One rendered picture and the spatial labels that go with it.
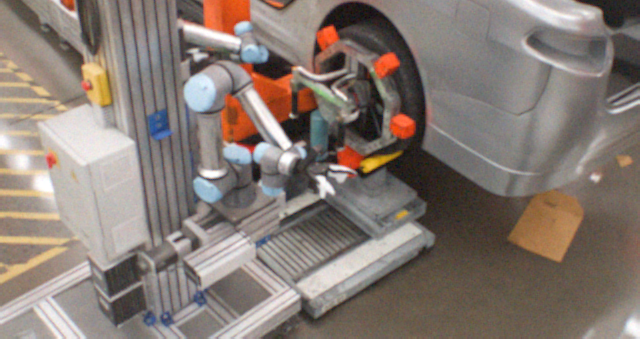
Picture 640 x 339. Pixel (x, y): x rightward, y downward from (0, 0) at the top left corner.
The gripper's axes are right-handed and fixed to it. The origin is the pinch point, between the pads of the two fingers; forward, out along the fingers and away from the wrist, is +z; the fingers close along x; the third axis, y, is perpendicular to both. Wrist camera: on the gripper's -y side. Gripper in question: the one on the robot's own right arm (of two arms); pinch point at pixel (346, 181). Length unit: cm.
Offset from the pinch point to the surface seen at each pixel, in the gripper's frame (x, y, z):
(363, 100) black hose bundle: -84, 13, -37
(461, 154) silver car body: -92, 27, 9
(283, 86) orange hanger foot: -119, 40, -102
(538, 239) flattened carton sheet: -165, 101, 41
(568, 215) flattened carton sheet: -194, 97, 49
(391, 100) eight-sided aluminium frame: -93, 14, -28
